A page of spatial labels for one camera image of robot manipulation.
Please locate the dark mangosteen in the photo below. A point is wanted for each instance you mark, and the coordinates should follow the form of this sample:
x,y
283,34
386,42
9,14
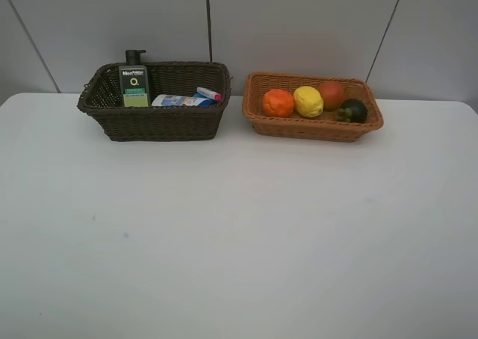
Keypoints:
x,y
352,110

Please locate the yellow lemon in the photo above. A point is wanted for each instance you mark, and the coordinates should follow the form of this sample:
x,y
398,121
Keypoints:
x,y
308,102

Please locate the orange tangerine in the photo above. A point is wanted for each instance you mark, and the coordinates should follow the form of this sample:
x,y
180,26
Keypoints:
x,y
278,103

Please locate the orange wicker basket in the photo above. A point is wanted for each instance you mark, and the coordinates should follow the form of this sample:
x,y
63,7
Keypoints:
x,y
322,127

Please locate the red-orange peach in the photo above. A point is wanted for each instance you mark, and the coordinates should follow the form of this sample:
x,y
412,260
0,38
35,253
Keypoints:
x,y
332,93

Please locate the white marker pink caps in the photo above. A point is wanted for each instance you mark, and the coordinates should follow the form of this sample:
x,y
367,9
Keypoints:
x,y
209,94

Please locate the white blue-capped shampoo bottle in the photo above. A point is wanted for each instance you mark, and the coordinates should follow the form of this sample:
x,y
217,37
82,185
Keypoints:
x,y
196,100

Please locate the dark brown wicker basket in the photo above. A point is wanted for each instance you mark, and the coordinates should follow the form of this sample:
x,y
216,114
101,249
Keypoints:
x,y
102,100

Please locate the dark green pump bottle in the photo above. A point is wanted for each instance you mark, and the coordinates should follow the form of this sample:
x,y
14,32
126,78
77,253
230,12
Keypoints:
x,y
134,80

